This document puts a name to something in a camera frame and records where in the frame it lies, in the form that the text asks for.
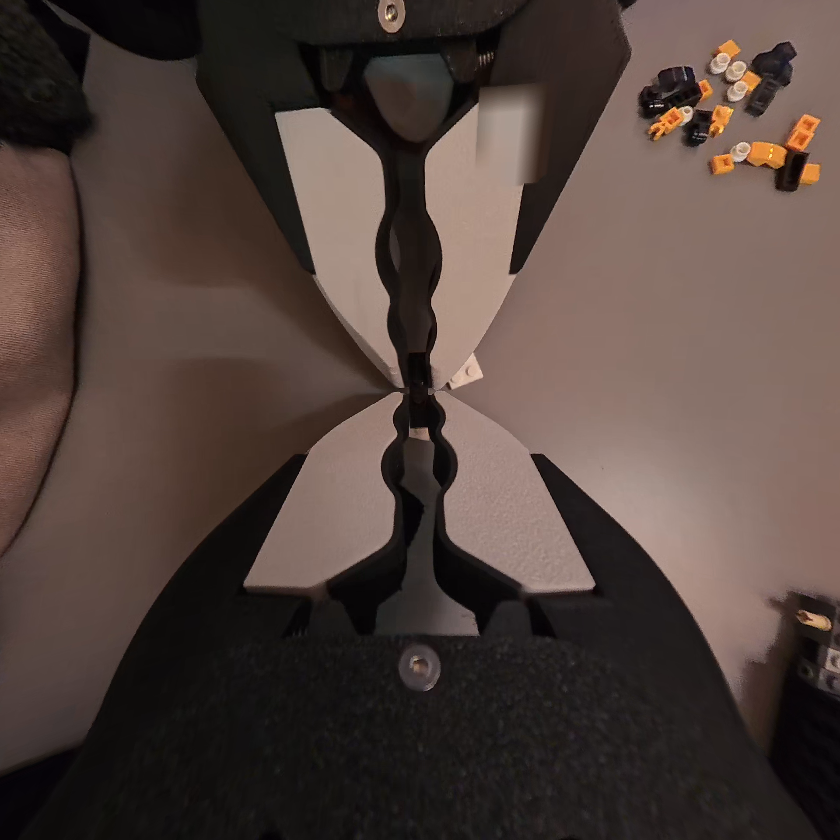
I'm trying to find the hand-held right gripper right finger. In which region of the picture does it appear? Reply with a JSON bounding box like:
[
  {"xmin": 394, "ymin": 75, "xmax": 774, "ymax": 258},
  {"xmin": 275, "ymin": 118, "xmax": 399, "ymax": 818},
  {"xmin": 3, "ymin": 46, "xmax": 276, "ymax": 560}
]
[{"xmin": 428, "ymin": 390, "xmax": 598, "ymax": 636}]

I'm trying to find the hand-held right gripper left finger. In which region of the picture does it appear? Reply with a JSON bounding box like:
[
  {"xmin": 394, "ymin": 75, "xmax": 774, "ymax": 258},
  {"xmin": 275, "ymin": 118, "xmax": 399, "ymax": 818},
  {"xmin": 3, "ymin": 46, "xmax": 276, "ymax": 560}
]
[{"xmin": 243, "ymin": 390, "xmax": 427, "ymax": 634}]

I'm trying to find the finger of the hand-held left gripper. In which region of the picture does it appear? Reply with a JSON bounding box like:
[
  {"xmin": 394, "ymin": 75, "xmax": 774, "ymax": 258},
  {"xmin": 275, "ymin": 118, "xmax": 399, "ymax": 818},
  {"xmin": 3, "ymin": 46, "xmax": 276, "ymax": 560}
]
[
  {"xmin": 411, "ymin": 104, "xmax": 526, "ymax": 391},
  {"xmin": 274, "ymin": 107, "xmax": 413, "ymax": 389}
]

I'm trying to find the pile of mixed small lego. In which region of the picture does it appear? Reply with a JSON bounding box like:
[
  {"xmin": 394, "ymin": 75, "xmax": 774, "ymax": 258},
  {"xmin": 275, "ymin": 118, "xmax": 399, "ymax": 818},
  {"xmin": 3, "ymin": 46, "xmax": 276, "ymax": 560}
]
[{"xmin": 640, "ymin": 39, "xmax": 823, "ymax": 193}]

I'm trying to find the partly built lego car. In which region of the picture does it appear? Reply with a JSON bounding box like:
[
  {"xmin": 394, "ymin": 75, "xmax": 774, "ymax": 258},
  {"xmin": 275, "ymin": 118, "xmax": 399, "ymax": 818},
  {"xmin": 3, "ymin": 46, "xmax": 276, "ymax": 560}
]
[{"xmin": 768, "ymin": 589, "xmax": 840, "ymax": 834}]

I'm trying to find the black fleece jacket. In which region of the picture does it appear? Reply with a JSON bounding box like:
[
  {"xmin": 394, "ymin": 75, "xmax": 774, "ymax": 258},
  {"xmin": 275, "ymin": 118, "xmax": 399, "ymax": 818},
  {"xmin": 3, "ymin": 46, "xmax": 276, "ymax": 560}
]
[{"xmin": 0, "ymin": 0, "xmax": 201, "ymax": 155}]

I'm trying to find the beige sweatshirt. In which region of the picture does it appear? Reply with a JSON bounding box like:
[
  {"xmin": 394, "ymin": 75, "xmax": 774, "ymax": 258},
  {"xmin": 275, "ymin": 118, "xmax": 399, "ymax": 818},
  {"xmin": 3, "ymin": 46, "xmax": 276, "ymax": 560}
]
[{"xmin": 0, "ymin": 147, "xmax": 83, "ymax": 559}]

